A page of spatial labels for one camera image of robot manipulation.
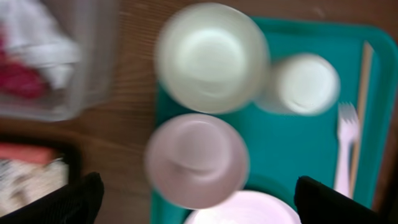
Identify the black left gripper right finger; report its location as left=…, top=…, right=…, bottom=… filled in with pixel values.
left=294, top=176, right=390, bottom=224

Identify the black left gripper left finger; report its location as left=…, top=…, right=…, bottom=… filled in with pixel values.
left=1, top=172, right=104, bottom=224

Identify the white rice pile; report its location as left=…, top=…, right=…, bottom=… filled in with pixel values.
left=1, top=159, right=69, bottom=217

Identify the pink bowl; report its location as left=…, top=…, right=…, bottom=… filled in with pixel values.
left=144, top=113, right=250, bottom=209

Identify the red snack wrapper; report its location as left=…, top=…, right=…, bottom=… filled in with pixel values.
left=1, top=28, right=48, bottom=99

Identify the white napkin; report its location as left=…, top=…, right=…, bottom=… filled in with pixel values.
left=1, top=0, right=81, bottom=90

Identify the white bowl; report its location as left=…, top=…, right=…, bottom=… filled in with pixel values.
left=154, top=2, right=270, bottom=114

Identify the orange carrot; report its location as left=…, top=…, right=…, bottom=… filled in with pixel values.
left=1, top=142, right=56, bottom=164

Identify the black waste tray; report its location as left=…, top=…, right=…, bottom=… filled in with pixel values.
left=1, top=134, right=82, bottom=186

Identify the white round plate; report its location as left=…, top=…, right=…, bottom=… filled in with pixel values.
left=184, top=190, right=301, bottom=224

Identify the white plastic fork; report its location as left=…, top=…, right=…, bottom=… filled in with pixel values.
left=333, top=103, right=360, bottom=198

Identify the white upside-down cup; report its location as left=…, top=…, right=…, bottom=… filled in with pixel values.
left=255, top=53, right=340, bottom=116

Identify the wooden chopstick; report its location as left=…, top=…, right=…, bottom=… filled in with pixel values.
left=349, top=41, right=374, bottom=198

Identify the clear plastic bin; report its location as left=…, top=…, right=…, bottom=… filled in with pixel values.
left=1, top=0, right=119, bottom=121

